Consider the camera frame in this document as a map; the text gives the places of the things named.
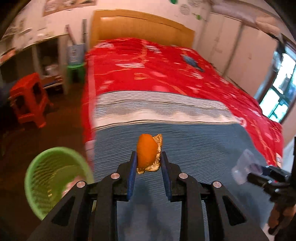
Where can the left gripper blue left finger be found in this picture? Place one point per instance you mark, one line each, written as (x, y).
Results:
(132, 170)

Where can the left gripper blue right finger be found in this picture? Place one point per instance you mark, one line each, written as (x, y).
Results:
(165, 167)

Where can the orange peel piece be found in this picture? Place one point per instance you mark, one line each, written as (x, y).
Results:
(149, 150)

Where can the clear plastic cup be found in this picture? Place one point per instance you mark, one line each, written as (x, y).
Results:
(246, 163)

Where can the green mesh trash basket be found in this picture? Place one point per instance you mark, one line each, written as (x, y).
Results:
(50, 174)

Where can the blue striped blanket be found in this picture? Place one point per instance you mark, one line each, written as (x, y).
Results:
(206, 202)

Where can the window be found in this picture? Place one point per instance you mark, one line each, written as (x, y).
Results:
(277, 97)

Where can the red patterned bedspread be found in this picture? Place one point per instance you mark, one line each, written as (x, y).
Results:
(149, 88)

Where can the green plastic stool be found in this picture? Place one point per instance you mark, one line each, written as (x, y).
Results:
(76, 73)

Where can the white desk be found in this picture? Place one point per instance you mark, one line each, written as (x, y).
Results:
(47, 57)

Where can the blue fish toy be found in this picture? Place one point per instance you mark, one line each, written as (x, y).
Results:
(192, 62)

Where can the red plastic stool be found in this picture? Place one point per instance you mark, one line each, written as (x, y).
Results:
(24, 88)

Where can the blue paper bag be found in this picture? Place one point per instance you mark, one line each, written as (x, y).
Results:
(75, 54)

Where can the white wardrobe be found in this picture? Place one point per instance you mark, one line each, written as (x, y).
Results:
(238, 52)

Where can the wooden headboard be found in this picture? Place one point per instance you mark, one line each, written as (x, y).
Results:
(122, 23)

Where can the black sword on wall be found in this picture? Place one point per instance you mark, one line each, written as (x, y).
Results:
(84, 31)

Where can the anime posters on wall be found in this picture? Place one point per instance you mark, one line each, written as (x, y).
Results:
(54, 6)

